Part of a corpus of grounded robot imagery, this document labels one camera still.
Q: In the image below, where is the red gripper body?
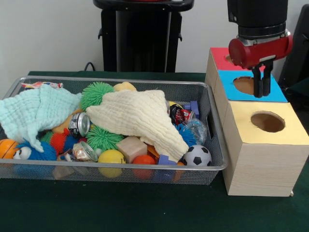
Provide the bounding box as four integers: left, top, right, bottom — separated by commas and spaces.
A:
228, 35, 294, 70

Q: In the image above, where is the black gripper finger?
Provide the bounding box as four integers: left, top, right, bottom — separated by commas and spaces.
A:
252, 66, 264, 99
263, 60, 274, 97

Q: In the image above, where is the cream muslin cloth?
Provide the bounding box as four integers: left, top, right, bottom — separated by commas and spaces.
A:
85, 89, 190, 162

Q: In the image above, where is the wooden box with three holes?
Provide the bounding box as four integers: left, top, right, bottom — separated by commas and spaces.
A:
204, 47, 309, 197

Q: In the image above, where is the shallow mesh bin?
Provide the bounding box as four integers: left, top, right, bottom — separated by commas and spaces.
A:
0, 75, 229, 186

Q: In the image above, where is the dark green table cloth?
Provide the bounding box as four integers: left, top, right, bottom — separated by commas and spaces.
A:
287, 77, 309, 97
0, 70, 309, 232

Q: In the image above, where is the black stand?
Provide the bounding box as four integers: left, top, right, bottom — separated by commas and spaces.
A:
279, 4, 309, 85

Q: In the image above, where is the black and white soccer ball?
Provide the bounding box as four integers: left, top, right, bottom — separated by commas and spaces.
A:
182, 144, 212, 167

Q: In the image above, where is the red ball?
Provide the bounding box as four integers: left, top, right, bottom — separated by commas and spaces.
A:
132, 154, 157, 180

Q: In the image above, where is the wooden cube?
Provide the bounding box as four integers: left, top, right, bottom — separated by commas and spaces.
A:
116, 135, 148, 164

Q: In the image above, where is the green spiky rubber ball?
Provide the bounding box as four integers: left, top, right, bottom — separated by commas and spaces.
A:
85, 125, 124, 152
79, 81, 116, 112

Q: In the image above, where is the yellow ball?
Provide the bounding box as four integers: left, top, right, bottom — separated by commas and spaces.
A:
98, 149, 126, 179

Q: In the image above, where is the multicoloured patterned cloth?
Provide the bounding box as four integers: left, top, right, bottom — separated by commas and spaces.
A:
21, 81, 64, 90

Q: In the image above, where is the mint muslin cloth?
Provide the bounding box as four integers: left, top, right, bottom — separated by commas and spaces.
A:
0, 84, 82, 153

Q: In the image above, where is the orange basketball toy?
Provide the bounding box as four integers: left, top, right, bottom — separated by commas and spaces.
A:
0, 138, 20, 160

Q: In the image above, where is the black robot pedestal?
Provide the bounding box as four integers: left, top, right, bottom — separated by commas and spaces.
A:
93, 0, 195, 73

